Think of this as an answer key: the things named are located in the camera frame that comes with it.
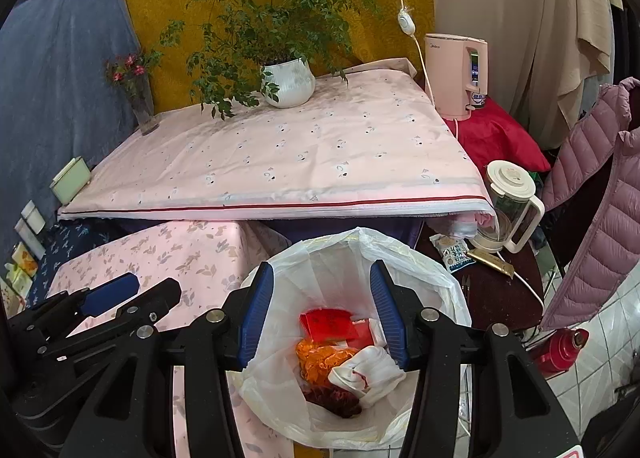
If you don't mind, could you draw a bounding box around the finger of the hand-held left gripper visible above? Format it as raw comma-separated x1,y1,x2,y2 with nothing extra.
7,273,141,335
37,278,182,364

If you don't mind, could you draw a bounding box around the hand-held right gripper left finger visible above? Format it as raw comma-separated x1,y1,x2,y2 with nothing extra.
57,261,276,458

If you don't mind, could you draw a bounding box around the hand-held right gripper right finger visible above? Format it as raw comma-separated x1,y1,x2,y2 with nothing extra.
369,259,583,458

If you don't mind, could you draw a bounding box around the red and white paper packaging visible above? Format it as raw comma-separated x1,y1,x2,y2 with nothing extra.
327,344,407,394

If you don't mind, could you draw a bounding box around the red paper packet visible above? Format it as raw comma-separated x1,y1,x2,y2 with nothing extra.
299,308,362,345

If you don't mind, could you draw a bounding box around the orange plastic wrapper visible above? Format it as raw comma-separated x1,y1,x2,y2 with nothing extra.
295,338,361,384

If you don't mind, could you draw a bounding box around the white plastic bin bag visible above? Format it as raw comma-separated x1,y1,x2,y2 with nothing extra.
235,227,473,451

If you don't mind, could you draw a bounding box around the navy leaf-print cloth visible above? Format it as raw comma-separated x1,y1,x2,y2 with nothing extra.
20,223,121,309

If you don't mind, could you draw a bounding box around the green and white tissue pack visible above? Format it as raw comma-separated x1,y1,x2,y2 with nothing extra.
5,263,33,296

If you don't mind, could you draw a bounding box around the white snack packet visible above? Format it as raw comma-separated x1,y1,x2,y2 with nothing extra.
430,233,478,273

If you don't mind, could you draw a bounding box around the dark red wrapper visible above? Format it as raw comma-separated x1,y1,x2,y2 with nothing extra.
302,380,363,420

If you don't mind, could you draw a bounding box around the dark maroon table cover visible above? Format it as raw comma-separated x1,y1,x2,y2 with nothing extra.
415,223,546,334

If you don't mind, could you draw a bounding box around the gold foil bar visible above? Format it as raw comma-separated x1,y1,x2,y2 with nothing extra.
467,248,515,280

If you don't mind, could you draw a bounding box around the pale green tissue box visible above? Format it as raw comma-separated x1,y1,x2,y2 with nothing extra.
50,157,92,204

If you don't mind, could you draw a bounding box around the pink sheet with red stripe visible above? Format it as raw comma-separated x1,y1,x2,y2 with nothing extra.
57,57,498,239

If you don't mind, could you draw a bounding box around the red thermos flask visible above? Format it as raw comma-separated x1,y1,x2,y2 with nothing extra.
530,328,591,379

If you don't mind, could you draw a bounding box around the cream glass kettle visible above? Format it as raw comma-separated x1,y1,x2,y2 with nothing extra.
467,159,546,254

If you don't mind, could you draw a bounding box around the glass vase with pink flowers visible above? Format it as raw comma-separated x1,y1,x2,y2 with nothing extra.
105,52,163,135

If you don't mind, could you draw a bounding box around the red cloth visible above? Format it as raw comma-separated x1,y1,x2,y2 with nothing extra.
450,96,551,174

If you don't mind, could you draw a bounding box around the green plant in white pot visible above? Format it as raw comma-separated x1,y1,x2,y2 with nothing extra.
160,0,381,120

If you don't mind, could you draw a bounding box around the pink down jacket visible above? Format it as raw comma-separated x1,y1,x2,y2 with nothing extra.
540,77,640,331

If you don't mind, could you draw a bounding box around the blue curtain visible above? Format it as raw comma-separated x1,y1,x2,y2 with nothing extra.
0,0,143,259

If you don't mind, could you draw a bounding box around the beige curtain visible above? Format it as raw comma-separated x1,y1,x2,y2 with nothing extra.
425,0,616,149

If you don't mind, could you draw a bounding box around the white kettle cord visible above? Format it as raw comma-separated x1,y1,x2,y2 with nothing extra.
500,251,546,311

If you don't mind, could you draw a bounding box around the white cable with switch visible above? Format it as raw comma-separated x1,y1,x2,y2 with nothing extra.
375,0,438,106

